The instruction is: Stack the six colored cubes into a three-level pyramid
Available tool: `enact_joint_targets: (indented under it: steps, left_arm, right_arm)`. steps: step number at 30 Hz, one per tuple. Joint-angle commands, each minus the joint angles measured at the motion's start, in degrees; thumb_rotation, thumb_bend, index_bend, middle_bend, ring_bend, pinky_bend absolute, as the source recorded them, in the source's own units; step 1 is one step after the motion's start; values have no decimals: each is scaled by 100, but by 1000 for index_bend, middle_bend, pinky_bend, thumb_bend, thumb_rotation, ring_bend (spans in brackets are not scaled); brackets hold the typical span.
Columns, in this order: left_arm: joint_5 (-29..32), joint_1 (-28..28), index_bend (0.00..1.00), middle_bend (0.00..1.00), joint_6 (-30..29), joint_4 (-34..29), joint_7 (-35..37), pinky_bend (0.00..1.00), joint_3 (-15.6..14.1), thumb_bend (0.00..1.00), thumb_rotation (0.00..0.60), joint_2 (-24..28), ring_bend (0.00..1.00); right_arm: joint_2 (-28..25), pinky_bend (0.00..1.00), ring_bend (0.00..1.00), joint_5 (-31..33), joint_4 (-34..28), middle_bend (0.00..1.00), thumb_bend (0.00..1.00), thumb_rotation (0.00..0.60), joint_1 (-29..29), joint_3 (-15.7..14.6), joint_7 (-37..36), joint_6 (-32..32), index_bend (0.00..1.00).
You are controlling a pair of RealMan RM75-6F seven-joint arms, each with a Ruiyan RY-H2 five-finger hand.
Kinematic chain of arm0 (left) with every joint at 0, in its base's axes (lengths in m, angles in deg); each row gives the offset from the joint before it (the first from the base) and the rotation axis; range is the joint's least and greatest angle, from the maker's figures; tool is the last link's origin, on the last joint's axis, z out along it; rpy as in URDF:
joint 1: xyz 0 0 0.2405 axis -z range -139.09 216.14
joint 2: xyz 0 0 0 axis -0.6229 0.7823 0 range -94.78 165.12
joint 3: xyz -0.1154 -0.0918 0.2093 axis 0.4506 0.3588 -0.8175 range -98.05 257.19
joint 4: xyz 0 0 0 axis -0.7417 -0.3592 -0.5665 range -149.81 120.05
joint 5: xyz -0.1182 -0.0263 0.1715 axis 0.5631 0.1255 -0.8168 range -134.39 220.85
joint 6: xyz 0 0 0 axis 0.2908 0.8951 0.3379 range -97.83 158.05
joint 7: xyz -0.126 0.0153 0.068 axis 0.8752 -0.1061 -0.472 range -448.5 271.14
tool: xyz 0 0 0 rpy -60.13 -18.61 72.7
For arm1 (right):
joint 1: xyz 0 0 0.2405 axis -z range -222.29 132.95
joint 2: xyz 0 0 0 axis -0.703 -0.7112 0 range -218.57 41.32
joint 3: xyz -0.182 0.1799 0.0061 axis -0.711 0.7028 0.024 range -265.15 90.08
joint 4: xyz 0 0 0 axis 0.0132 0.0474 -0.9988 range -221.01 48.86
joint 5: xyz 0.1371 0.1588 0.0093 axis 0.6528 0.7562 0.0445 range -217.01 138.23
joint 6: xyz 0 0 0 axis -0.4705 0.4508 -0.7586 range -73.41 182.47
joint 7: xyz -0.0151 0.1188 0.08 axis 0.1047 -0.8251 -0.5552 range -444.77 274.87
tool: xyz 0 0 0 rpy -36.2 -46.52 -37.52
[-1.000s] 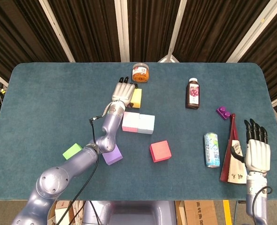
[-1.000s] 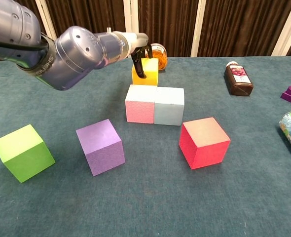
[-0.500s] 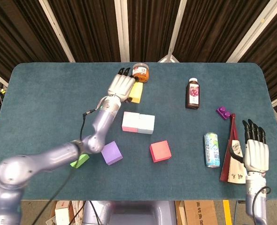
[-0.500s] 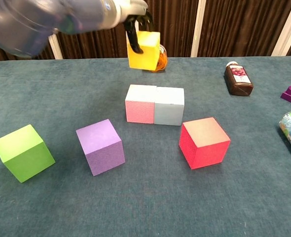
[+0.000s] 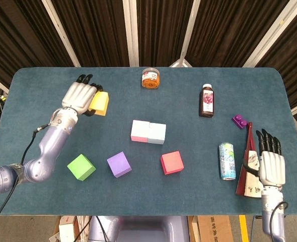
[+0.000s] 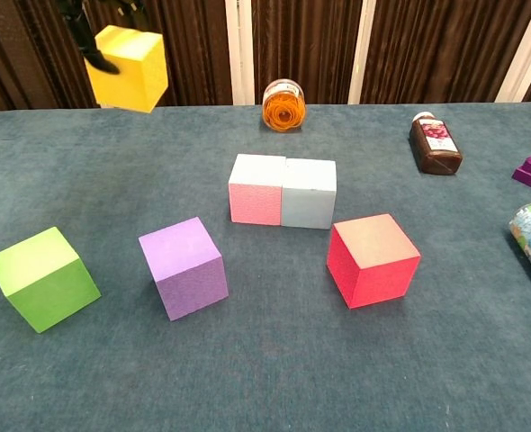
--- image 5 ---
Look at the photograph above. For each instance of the grey robot torso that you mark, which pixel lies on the grey robot torso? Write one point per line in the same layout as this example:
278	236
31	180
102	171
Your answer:
143	229

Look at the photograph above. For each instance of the orange snack jar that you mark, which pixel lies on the orange snack jar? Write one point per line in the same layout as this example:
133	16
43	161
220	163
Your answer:
151	79

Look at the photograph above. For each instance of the red and white folding fan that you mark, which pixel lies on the red and white folding fan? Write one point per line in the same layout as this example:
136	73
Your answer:
249	181

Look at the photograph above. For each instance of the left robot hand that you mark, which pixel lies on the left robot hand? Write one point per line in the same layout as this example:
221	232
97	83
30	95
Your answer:
78	97

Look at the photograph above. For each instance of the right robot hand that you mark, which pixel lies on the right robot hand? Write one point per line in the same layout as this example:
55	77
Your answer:
273	169

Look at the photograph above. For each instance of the green foam cube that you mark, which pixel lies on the green foam cube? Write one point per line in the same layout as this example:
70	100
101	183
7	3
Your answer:
81	167

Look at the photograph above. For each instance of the pink foam cube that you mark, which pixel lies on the pink foam cube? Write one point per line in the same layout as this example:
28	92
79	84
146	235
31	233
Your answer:
139	129

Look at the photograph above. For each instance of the dark juice bottle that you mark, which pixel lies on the dark juice bottle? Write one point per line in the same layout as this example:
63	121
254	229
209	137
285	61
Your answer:
207	102

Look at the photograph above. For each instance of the purple toy brick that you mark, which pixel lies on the purple toy brick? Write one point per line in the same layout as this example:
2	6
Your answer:
239	121

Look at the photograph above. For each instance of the light blue drink can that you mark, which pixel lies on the light blue drink can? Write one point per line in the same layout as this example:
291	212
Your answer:
226	161

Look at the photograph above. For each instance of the dark brown curtain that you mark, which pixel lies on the dark brown curtain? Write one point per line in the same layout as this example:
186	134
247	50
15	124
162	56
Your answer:
100	30

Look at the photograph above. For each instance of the brown cardboard box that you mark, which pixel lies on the brown cardboard box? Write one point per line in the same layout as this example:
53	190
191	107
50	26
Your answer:
214	229

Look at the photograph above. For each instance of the light blue foam cube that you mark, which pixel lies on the light blue foam cube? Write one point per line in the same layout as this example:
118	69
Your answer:
157	133

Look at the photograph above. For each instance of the white carton box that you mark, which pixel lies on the white carton box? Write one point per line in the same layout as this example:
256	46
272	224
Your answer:
66	230

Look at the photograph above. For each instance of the teal table cloth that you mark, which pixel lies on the teal table cloth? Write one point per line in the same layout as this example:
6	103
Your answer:
188	189

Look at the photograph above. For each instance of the yellow foam cube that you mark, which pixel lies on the yellow foam cube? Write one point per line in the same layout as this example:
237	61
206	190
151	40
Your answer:
100	103

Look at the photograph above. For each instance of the purple foam cube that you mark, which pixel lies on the purple foam cube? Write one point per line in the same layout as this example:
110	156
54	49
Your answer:
118	164

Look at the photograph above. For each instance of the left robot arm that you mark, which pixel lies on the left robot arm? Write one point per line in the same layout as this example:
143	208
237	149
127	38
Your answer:
50	146

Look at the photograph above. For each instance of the red foam cube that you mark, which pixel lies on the red foam cube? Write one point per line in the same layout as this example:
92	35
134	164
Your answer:
172	162

